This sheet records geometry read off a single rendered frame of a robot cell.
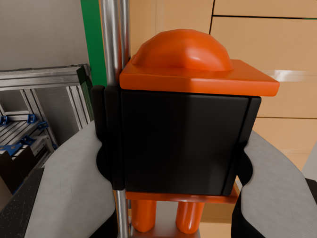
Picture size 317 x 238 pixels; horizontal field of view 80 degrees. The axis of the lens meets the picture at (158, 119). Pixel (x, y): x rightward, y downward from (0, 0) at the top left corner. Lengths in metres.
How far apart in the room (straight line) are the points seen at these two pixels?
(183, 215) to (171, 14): 0.68
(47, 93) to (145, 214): 1.24
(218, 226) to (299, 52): 0.72
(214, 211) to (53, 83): 1.12
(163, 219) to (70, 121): 1.24
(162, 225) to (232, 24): 0.73
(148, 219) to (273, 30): 0.80
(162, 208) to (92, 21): 1.26
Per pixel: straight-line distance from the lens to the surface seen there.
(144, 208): 0.17
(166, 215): 0.20
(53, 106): 1.39
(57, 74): 1.27
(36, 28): 1.52
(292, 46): 0.92
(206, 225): 0.45
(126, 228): 0.18
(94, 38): 1.38
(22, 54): 1.61
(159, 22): 0.77
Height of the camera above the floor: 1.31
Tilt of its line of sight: 61 degrees down
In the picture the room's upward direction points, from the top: 180 degrees counter-clockwise
